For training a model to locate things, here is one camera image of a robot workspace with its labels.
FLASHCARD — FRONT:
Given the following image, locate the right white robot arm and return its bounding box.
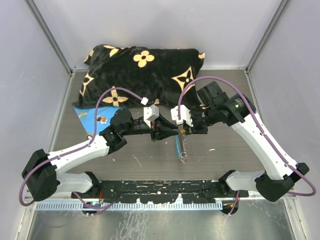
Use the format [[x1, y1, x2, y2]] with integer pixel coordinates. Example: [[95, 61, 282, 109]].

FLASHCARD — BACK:
[[187, 81, 310, 202]]

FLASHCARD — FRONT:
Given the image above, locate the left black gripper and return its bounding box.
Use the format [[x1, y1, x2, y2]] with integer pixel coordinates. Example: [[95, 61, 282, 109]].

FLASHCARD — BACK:
[[121, 112, 179, 142]]

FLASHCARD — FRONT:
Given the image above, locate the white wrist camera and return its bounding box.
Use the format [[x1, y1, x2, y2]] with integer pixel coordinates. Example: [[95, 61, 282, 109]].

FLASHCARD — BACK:
[[140, 97, 160, 129], [170, 104, 193, 127]]

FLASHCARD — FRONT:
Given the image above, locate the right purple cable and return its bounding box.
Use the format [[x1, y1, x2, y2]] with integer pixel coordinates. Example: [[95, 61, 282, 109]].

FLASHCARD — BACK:
[[177, 76, 317, 196]]

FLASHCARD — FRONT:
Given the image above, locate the black floral plush pillow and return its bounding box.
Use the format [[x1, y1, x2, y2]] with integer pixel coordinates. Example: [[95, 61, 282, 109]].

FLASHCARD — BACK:
[[73, 44, 205, 109]]

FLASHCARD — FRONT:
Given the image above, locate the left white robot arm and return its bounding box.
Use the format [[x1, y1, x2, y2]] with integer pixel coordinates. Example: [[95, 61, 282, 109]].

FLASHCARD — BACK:
[[21, 107, 178, 202]]

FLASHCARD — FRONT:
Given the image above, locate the blue cartoon cloth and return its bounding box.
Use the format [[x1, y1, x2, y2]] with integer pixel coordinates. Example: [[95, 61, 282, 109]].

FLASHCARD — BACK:
[[73, 106, 121, 136]]

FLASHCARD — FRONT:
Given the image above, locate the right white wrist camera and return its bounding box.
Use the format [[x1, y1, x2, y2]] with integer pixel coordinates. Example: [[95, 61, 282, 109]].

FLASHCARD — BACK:
[[170, 104, 193, 127]]

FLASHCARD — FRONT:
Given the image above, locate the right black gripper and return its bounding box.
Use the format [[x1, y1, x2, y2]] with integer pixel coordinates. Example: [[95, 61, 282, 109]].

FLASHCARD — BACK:
[[182, 104, 218, 135]]

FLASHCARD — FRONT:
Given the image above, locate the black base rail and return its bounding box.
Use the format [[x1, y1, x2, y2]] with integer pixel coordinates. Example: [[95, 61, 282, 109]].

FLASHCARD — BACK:
[[79, 180, 237, 204]]

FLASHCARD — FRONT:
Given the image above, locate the purple cable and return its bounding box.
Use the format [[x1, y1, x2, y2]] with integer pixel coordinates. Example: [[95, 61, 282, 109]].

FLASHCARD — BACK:
[[177, 76, 317, 196], [19, 86, 150, 207]]

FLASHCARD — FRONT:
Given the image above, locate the white slotted cable duct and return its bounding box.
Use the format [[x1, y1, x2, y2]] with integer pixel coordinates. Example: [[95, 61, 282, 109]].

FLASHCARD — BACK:
[[35, 199, 223, 211]]

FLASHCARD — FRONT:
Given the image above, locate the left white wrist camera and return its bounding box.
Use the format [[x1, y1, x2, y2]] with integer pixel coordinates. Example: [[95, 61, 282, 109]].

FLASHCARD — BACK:
[[140, 97, 160, 129]]

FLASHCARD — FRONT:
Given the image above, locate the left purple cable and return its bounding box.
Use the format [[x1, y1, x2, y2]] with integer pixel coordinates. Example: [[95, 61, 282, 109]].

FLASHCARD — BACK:
[[19, 86, 150, 207]]

